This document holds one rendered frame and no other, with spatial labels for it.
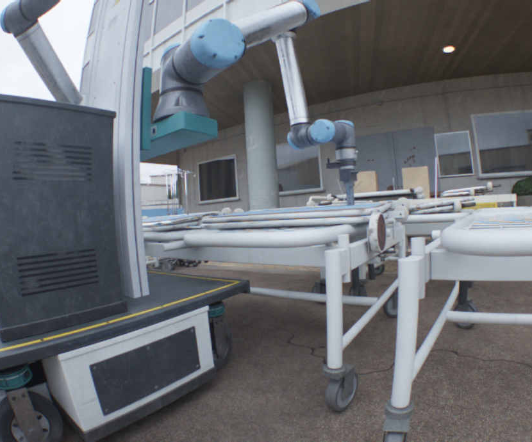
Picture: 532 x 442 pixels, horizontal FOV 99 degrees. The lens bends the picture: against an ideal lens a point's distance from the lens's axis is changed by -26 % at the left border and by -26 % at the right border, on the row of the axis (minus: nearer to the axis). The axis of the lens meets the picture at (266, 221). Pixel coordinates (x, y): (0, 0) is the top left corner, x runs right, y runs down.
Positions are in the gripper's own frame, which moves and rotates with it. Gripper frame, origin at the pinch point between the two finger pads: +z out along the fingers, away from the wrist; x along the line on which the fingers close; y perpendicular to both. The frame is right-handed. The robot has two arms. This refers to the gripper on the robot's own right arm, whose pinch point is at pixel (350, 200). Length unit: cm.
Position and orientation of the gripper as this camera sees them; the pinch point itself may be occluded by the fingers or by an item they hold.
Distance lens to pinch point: 132.7
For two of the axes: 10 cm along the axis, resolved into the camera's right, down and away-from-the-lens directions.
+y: 8.7, -0.4, -4.9
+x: 4.8, -1.0, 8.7
